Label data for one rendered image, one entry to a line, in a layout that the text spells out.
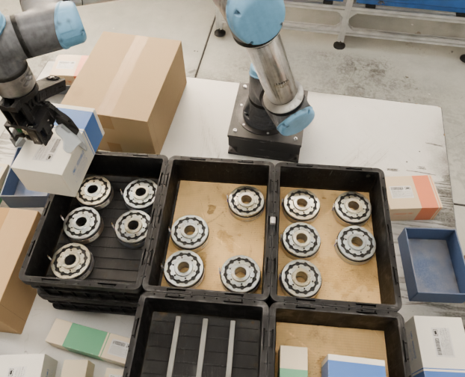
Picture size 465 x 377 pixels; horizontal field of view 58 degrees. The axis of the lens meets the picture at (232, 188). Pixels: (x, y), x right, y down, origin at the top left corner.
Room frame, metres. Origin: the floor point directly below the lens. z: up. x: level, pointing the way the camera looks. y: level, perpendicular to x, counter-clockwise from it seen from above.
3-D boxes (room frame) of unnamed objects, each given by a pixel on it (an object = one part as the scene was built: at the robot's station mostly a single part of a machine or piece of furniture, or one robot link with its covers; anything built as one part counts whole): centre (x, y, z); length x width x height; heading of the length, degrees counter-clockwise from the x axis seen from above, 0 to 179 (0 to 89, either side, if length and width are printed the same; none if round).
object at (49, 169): (0.64, 0.41, 1.09); 0.20 x 0.12 x 0.09; 169
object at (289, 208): (0.61, -0.19, 0.86); 0.10 x 0.10 x 0.01
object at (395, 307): (0.50, -0.25, 0.92); 0.40 x 0.30 x 0.02; 174
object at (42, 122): (0.61, 0.41, 1.25); 0.09 x 0.08 x 0.12; 169
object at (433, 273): (0.48, -0.57, 0.74); 0.20 x 0.15 x 0.07; 176
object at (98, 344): (0.28, 0.37, 0.73); 0.24 x 0.06 x 0.06; 74
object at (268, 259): (0.53, 0.05, 0.92); 0.40 x 0.30 x 0.02; 174
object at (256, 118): (1.01, -0.12, 0.85); 0.15 x 0.15 x 0.10
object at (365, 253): (0.49, -0.33, 0.86); 0.10 x 0.10 x 0.01
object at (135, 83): (1.13, 0.36, 0.80); 0.40 x 0.30 x 0.20; 167
